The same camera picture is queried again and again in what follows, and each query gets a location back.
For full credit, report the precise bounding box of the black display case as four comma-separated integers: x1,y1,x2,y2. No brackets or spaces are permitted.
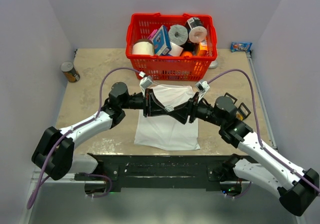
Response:
236,102,251,121
224,92,238,104

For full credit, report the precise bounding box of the grey toilet roll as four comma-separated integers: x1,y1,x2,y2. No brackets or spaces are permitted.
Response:
168,25,189,46

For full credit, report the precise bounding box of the black display case left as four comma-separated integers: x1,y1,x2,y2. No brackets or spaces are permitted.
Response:
224,92,238,104

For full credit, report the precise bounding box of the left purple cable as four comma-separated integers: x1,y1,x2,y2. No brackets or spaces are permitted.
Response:
26,67,147,209

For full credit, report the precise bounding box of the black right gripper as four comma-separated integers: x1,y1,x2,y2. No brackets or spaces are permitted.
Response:
168,92,225,127

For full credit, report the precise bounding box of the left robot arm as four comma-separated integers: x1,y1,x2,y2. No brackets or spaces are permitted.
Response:
31,82,174,180

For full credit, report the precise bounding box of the silver round object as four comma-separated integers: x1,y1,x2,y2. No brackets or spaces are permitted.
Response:
208,60,218,69

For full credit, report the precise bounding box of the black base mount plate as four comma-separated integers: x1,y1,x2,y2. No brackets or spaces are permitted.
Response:
75,154,247,196

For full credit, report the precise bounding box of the white paper roll left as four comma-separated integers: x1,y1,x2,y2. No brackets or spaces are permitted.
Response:
132,39,154,56

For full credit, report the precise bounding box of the pink toilet roll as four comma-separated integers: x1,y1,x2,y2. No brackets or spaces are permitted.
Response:
188,26,208,43

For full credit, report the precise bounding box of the white shirt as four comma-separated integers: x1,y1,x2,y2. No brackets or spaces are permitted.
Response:
134,85,200,151

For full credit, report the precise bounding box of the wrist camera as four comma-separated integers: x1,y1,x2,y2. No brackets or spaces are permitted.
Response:
139,76,154,92
196,80,210,101

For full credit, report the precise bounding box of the tin can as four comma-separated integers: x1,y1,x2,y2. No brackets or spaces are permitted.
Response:
60,62,80,83

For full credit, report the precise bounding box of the purple cable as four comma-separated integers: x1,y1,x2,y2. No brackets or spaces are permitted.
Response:
26,67,147,209
199,68,320,192

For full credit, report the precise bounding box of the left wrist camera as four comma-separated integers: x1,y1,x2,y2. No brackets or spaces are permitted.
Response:
139,76,154,92

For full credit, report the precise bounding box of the orange fruit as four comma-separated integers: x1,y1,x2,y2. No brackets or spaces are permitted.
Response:
180,51,193,57

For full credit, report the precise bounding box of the blue candy packet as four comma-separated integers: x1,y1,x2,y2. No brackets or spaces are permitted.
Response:
230,42,252,53

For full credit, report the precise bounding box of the black display case right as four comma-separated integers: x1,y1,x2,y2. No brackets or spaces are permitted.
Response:
236,102,251,121

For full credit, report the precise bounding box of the black cylinder container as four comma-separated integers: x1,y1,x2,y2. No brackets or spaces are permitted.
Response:
184,17,204,31

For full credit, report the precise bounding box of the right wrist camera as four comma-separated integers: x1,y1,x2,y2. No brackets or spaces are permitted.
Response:
196,80,210,101

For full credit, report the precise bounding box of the orange box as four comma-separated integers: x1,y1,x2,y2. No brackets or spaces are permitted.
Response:
194,39,208,56

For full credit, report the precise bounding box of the blue box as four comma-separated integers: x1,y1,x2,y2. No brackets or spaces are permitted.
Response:
151,25,172,56

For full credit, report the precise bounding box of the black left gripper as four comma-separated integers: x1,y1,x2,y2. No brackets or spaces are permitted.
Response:
120,88,169,117

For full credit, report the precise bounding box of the red shopping basket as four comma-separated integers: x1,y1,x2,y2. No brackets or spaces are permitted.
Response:
125,13,218,81

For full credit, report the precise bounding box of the pink packet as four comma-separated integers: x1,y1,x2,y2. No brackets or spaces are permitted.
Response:
147,29,158,40

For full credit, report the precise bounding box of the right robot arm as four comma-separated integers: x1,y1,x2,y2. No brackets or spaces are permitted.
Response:
165,96,320,216

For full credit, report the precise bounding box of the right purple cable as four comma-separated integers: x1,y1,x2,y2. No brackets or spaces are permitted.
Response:
199,68,320,192

